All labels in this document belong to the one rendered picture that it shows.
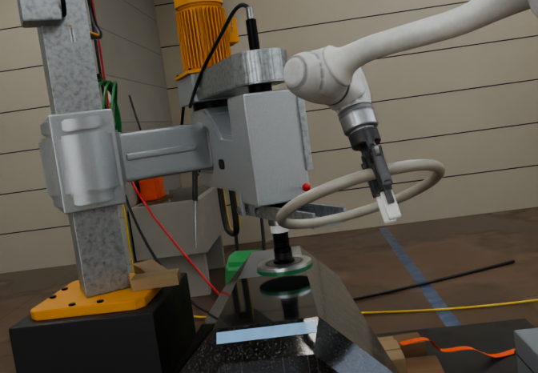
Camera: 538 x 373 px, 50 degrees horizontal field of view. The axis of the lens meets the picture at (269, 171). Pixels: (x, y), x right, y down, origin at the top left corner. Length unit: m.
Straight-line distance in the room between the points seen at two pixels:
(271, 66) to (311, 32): 4.98
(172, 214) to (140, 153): 2.40
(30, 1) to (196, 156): 0.94
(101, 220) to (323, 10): 5.05
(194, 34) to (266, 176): 0.92
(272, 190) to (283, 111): 0.29
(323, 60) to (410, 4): 5.95
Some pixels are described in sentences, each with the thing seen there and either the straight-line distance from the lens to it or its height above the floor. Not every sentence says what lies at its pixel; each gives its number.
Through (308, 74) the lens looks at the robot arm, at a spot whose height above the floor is 1.50.
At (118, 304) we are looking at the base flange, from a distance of 2.47.
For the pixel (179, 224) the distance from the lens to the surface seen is 4.99.
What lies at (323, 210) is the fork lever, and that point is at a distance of 2.01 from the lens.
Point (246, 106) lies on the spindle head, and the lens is 2.12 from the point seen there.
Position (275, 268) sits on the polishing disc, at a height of 0.86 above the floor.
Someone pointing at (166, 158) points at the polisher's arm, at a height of 1.31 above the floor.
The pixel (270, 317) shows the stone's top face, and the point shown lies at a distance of 1.88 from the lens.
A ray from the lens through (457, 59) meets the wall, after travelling 7.29.
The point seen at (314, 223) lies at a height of 1.08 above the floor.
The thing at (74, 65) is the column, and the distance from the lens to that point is 2.60.
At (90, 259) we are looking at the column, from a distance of 2.61.
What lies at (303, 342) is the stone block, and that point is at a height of 0.75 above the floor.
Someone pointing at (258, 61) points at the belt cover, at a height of 1.63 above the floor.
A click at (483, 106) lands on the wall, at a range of 7.34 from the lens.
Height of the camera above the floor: 1.40
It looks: 5 degrees down
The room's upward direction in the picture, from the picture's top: 8 degrees counter-clockwise
